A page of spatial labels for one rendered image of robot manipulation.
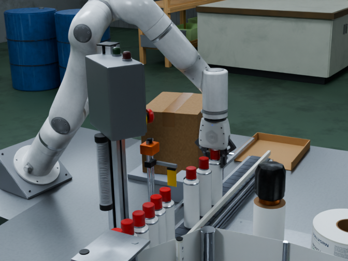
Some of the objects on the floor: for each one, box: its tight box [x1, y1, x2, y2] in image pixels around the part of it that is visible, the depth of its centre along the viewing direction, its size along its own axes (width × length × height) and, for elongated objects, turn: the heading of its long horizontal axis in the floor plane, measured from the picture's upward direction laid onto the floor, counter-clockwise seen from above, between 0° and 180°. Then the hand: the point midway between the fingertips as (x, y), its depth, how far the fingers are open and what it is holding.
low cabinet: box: [196, 0, 348, 85], centre depth 814 cm, size 196×252×91 cm
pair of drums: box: [4, 7, 111, 91], centre depth 691 cm, size 83×141×100 cm, turn 60°
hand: (215, 160), depth 185 cm, fingers closed on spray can, 5 cm apart
